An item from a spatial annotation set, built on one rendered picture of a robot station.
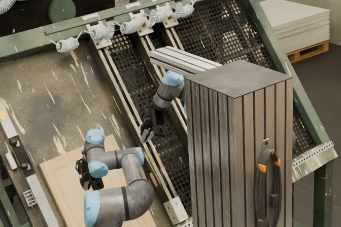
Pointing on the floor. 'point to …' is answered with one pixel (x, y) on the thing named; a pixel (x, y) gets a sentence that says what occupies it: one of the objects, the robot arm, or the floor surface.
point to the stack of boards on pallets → (298, 27)
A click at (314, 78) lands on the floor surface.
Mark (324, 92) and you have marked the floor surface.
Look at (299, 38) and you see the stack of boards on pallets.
